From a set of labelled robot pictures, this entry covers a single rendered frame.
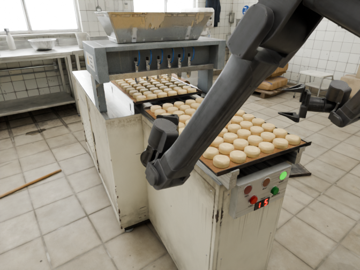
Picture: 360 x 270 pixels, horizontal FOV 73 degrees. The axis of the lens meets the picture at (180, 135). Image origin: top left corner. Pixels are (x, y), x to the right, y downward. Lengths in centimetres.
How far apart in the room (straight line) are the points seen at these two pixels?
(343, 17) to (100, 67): 102
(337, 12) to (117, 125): 111
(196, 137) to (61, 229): 159
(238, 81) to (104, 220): 165
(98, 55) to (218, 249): 94
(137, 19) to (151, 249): 131
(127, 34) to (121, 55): 11
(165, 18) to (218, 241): 102
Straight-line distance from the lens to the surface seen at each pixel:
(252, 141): 88
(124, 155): 139
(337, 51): 494
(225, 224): 92
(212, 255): 101
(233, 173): 73
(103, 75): 121
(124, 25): 127
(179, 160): 51
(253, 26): 36
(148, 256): 166
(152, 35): 134
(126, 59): 132
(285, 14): 36
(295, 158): 94
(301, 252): 183
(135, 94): 137
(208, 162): 77
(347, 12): 34
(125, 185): 150
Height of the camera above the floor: 132
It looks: 26 degrees down
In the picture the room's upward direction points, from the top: straight up
